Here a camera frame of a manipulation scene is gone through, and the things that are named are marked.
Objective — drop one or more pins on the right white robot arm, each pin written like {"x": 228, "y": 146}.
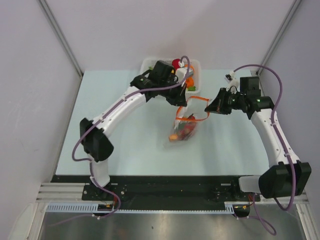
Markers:
{"x": 287, "y": 176}

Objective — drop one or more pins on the clear zip top bag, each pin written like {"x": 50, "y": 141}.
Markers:
{"x": 195, "y": 105}

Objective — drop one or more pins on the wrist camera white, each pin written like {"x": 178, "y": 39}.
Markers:
{"x": 181, "y": 73}
{"x": 232, "y": 80}

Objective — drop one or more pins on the aluminium frame rail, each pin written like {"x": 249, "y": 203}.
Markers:
{"x": 60, "y": 192}

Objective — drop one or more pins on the white slotted cable duct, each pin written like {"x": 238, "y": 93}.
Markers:
{"x": 103, "y": 209}

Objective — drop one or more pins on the brown steak slice toy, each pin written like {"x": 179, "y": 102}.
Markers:
{"x": 182, "y": 133}

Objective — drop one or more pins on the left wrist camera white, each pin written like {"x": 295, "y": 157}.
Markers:
{"x": 181, "y": 73}

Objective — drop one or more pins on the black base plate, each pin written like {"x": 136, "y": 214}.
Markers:
{"x": 177, "y": 192}

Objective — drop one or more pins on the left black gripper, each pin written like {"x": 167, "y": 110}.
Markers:
{"x": 178, "y": 99}

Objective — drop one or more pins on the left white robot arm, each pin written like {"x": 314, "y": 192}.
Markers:
{"x": 161, "y": 80}

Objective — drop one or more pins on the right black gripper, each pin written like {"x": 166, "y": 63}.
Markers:
{"x": 218, "y": 106}

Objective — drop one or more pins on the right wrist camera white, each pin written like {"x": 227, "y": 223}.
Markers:
{"x": 232, "y": 80}

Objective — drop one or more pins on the red strawberry bunch toy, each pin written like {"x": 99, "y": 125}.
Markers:
{"x": 190, "y": 117}

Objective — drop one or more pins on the small tangerine toy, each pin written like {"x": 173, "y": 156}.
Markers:
{"x": 190, "y": 82}

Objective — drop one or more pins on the white plastic basket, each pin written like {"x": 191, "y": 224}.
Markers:
{"x": 149, "y": 63}

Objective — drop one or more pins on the red apple toy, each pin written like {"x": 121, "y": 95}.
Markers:
{"x": 177, "y": 63}

